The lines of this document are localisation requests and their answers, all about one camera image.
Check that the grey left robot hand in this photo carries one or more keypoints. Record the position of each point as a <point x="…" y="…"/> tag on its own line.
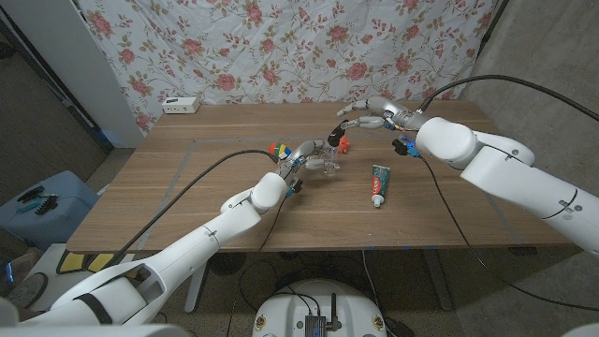
<point x="299" y="150"/>

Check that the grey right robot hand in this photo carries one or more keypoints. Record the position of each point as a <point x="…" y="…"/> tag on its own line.
<point x="393" y="114"/>

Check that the clear plastic dispenser bottle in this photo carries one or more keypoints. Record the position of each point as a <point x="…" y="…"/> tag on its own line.
<point x="330" y="172"/>

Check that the black spray cap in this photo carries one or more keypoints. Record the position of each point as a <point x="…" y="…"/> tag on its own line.
<point x="335" y="136"/>

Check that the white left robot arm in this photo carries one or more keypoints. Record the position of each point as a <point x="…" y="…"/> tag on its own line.
<point x="206" y="234"/>

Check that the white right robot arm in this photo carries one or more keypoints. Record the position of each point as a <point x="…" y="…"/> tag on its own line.
<point x="515" y="182"/>

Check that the red spiky stress ball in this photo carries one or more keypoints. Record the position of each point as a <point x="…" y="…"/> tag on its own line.
<point x="344" y="145"/>

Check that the striped wooden maraca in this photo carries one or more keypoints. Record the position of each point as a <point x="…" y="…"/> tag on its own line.
<point x="277" y="149"/>

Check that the toothpaste tube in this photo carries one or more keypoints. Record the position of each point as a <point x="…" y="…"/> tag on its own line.
<point x="380" y="182"/>

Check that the floral backdrop cloth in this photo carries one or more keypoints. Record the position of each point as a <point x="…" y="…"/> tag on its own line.
<point x="290" y="56"/>

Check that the white power strip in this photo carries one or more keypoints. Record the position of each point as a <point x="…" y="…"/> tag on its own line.
<point x="180" y="105"/>

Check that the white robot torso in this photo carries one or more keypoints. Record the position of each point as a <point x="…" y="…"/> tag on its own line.
<point x="290" y="309"/>

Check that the metal table leg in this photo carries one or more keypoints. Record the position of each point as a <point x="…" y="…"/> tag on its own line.
<point x="194" y="290"/>
<point x="437" y="285"/>

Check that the blue storage bin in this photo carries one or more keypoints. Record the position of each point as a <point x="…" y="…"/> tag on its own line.
<point x="70" y="196"/>

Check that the yellow black floor mat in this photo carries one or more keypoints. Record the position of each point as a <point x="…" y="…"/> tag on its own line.
<point x="70" y="263"/>

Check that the black comb tool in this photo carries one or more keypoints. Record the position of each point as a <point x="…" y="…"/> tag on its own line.
<point x="47" y="206"/>

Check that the black clamp tool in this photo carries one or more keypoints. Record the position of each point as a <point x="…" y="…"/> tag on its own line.
<point x="30" y="193"/>

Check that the grey shoe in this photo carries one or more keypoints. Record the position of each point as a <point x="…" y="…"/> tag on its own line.
<point x="28" y="290"/>

